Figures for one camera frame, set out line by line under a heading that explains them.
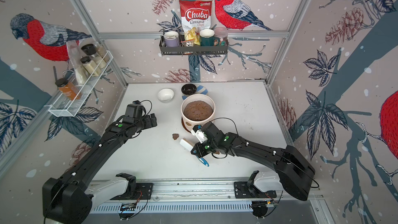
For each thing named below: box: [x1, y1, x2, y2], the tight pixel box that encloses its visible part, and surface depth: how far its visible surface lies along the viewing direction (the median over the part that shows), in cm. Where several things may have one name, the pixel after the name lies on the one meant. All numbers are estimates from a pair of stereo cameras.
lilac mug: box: [164, 30, 180, 48], surface depth 84 cm
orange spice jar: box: [54, 77, 83, 101], surface depth 68 cm
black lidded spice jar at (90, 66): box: [80, 56, 102, 77], surface depth 79 cm
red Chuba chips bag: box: [178, 0, 213, 35], surface depth 81 cm
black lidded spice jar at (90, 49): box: [80, 43, 107, 70], surface depth 83 cm
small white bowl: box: [157, 88, 175, 103], surface depth 112 cm
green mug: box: [199, 28, 220, 47], surface depth 86 cm
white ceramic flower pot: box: [180, 93, 216, 132], surface depth 93 cm
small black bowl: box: [181, 83, 197, 95], surface depth 113 cm
